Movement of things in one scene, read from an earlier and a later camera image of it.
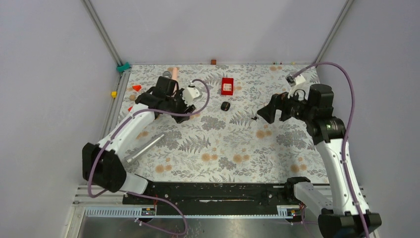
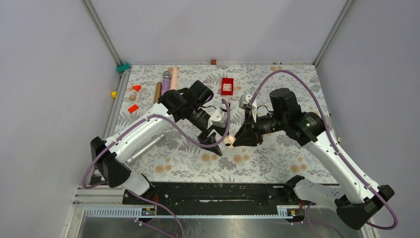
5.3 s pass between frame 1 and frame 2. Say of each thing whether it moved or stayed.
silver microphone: stayed
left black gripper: moved
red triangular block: stayed
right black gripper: moved
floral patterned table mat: stayed
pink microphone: stayed
